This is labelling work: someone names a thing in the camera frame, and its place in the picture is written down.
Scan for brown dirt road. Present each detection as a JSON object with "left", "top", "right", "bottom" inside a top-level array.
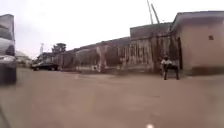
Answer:
[{"left": 0, "top": 67, "right": 224, "bottom": 128}]

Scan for tree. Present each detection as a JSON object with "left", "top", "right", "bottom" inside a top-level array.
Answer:
[{"left": 51, "top": 42, "right": 67, "bottom": 55}]

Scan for person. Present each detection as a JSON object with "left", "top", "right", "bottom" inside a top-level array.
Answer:
[{"left": 160, "top": 54, "right": 181, "bottom": 81}]

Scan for poles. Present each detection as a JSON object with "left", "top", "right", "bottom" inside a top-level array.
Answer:
[{"left": 146, "top": 0, "right": 161, "bottom": 25}]

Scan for dark car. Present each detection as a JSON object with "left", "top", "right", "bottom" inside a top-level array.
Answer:
[{"left": 31, "top": 61, "right": 60, "bottom": 72}]

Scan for pale distant building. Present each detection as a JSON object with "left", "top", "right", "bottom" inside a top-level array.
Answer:
[{"left": 15, "top": 50, "right": 33, "bottom": 68}]

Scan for beige building with flat roof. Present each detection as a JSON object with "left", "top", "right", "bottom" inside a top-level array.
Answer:
[{"left": 168, "top": 10, "right": 224, "bottom": 76}]

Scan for grey vehicle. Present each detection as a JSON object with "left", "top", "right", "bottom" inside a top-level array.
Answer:
[{"left": 0, "top": 13, "right": 18, "bottom": 86}]

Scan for long stained concrete wall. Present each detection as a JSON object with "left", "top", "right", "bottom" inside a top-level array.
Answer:
[{"left": 53, "top": 22, "right": 174, "bottom": 74}]

